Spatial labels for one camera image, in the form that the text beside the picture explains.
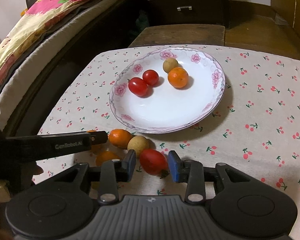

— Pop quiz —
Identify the grey bed mattress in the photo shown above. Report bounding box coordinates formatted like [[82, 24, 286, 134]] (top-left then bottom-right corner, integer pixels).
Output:
[[0, 0, 124, 130]]

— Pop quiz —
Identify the cherry print tablecloth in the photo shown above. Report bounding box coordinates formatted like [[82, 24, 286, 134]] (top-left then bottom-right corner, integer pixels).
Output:
[[39, 45, 300, 239]]

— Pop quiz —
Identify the dark wooden nightstand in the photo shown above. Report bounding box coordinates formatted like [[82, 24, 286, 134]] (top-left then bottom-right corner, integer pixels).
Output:
[[143, 0, 229, 28]]

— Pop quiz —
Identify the orange mandarin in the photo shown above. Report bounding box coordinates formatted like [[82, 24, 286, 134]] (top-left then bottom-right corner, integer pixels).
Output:
[[108, 129, 133, 150], [168, 67, 189, 88], [91, 141, 102, 154], [95, 151, 122, 166]]

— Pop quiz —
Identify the colourful floral quilt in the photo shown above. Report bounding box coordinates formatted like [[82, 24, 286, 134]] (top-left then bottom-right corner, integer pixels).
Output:
[[0, 0, 89, 84]]

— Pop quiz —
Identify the white floral ceramic plate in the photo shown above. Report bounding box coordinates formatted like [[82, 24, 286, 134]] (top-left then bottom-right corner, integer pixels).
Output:
[[109, 47, 225, 134]]

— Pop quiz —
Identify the tan longan with stem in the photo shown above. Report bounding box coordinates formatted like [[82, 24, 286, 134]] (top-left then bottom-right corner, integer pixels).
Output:
[[162, 57, 179, 73]]

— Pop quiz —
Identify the orange mandarin front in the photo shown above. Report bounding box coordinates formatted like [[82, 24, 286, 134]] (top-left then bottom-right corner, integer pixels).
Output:
[[168, 67, 189, 88]]

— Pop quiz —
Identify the orange mandarin back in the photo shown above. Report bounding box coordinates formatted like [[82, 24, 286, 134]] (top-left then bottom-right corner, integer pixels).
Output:
[[108, 129, 133, 150]]

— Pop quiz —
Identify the dark wooden stool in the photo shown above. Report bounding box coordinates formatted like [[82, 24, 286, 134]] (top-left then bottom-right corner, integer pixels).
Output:
[[130, 24, 225, 48]]

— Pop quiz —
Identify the tan longan back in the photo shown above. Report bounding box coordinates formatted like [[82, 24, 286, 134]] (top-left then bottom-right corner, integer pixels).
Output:
[[127, 135, 149, 158]]

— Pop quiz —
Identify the round red cherry tomato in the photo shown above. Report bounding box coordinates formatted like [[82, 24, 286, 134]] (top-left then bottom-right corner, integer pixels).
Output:
[[142, 69, 159, 86]]

